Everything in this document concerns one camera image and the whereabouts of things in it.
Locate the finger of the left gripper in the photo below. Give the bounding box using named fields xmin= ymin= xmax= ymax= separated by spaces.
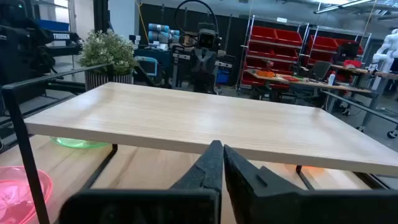
xmin=204 ymin=49 xmax=216 ymax=74
xmin=193 ymin=49 xmax=205 ymax=74

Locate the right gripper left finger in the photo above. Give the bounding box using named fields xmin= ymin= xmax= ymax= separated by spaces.
xmin=58 ymin=139 xmax=224 ymax=224

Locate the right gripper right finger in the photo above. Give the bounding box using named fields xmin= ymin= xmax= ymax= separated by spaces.
xmin=223 ymin=144 xmax=398 ymax=224

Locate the green transparent plate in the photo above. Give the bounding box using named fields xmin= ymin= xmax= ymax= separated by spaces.
xmin=49 ymin=136 xmax=112 ymax=150

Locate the red transparent plate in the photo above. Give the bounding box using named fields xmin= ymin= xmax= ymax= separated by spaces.
xmin=0 ymin=165 xmax=53 ymax=224

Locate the metal rack with red bins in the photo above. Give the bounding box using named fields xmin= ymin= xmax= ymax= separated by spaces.
xmin=303 ymin=25 xmax=373 ymax=68
xmin=238 ymin=14 xmax=311 ymax=91

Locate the potted plant in striped pot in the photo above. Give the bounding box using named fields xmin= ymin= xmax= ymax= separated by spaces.
xmin=77 ymin=29 xmax=138 ymax=91

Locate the long wooden workbench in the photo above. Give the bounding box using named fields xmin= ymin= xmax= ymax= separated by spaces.
xmin=245 ymin=68 xmax=386 ymax=133

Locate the black monitor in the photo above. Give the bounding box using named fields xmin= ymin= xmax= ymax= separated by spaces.
xmin=336 ymin=42 xmax=361 ymax=63

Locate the ceiling light strip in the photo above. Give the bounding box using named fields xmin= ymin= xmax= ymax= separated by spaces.
xmin=313 ymin=0 xmax=374 ymax=15

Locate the white humanoid robot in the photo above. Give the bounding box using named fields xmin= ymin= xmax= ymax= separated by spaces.
xmin=371 ymin=27 xmax=398 ymax=74

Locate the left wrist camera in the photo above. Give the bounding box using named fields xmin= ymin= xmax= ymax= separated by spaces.
xmin=197 ymin=28 xmax=218 ymax=49

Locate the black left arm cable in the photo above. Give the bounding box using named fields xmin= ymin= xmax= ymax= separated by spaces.
xmin=173 ymin=0 xmax=220 ymax=34

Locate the wooden shelf with black frame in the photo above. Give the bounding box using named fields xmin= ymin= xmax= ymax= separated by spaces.
xmin=1 ymin=63 xmax=398 ymax=224

